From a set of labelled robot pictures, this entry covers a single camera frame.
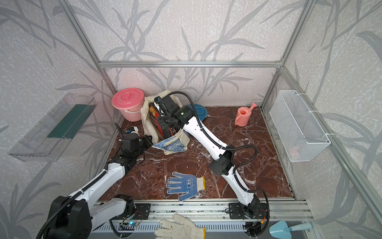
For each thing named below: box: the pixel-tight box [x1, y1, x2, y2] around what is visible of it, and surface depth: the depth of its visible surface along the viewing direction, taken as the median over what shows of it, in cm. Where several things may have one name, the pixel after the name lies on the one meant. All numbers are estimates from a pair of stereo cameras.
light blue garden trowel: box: [269, 220, 313, 239], surface depth 70 cm
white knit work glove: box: [154, 213, 207, 239], surface depth 70 cm
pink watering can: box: [234, 102, 258, 127], surface depth 106 cm
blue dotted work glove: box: [165, 171, 206, 202], surface depth 84 cm
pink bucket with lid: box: [111, 87, 145, 122], surface depth 102 cm
